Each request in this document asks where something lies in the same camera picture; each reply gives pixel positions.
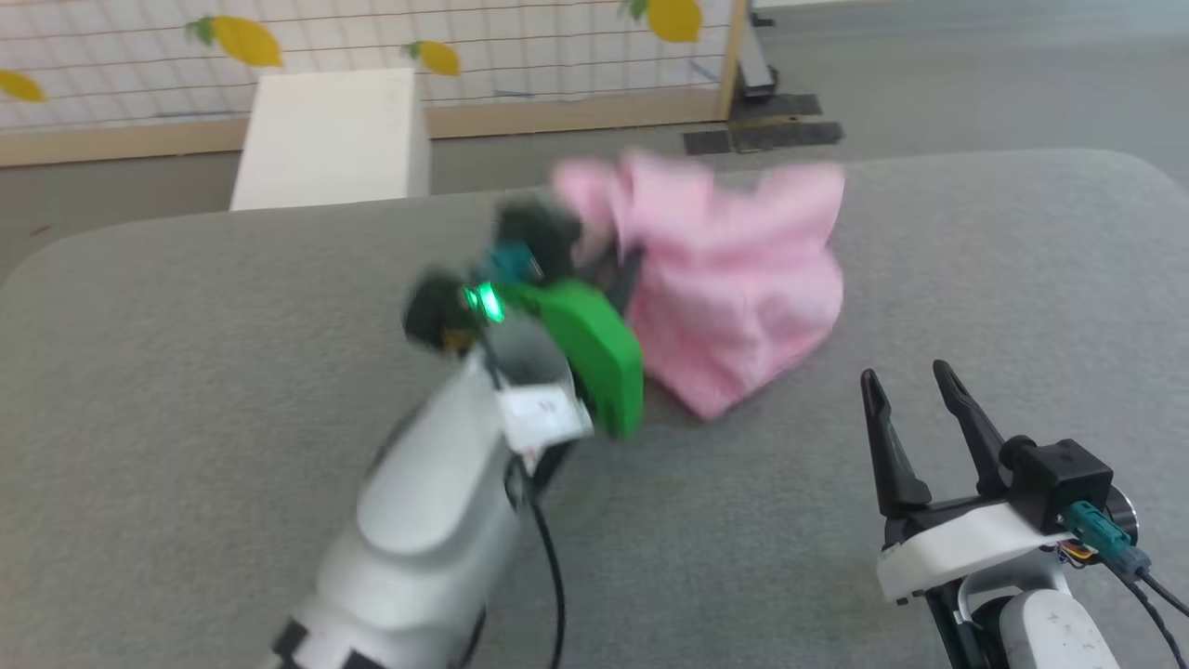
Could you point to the wooden framed net fence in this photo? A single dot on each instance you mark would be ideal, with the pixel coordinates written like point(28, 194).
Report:
point(372, 111)

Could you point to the white box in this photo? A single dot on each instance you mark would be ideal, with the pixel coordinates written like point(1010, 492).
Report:
point(330, 139)

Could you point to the long black floor mat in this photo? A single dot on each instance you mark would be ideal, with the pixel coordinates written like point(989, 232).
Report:
point(762, 137)

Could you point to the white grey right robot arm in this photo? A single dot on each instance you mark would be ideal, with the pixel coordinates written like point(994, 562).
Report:
point(1040, 623)

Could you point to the grey fabric table cover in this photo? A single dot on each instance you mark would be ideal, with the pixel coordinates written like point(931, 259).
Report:
point(186, 390)

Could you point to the short black floor mat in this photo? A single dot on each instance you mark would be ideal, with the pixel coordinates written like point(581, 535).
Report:
point(780, 105)

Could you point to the white paper label tag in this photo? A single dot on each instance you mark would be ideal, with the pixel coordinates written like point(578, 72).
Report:
point(543, 413)

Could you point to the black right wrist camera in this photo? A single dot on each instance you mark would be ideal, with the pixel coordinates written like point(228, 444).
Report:
point(1059, 483)

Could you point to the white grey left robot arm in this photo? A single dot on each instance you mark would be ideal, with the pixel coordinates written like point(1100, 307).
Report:
point(437, 502)

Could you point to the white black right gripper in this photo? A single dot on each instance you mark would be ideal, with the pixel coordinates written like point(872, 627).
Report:
point(966, 544)

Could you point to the grey metal stand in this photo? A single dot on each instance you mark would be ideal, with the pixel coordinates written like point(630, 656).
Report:
point(757, 65)

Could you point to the pink garment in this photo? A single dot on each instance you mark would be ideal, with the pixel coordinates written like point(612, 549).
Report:
point(734, 279)

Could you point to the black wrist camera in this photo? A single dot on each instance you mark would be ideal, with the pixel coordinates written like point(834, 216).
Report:
point(437, 311)
point(1059, 483)

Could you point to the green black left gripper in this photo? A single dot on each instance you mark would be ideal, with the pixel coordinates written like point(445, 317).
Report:
point(590, 348)

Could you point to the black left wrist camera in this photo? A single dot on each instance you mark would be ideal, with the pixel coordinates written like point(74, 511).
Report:
point(437, 311)

